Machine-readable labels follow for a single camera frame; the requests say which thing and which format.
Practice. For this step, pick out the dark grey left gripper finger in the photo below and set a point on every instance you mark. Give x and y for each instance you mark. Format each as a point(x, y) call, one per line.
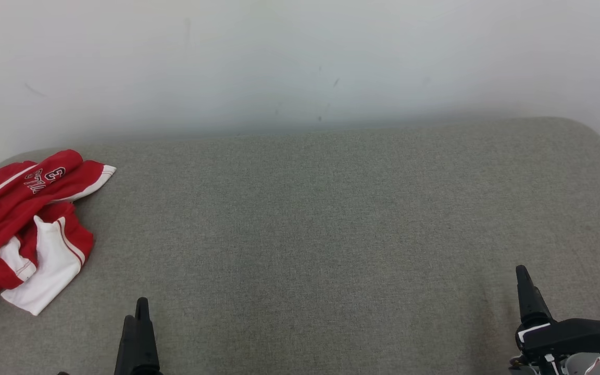
point(125, 349)
point(146, 344)

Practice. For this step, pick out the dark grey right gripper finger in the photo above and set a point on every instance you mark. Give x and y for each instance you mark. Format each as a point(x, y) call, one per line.
point(532, 302)

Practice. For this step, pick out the red jersey with white sleeve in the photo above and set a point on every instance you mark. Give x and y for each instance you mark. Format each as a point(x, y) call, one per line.
point(50, 271)

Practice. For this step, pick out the red shorts with white stripe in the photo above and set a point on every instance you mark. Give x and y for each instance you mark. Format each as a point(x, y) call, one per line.
point(65, 174)

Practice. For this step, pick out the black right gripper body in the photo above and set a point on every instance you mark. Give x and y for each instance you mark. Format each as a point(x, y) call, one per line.
point(571, 336)

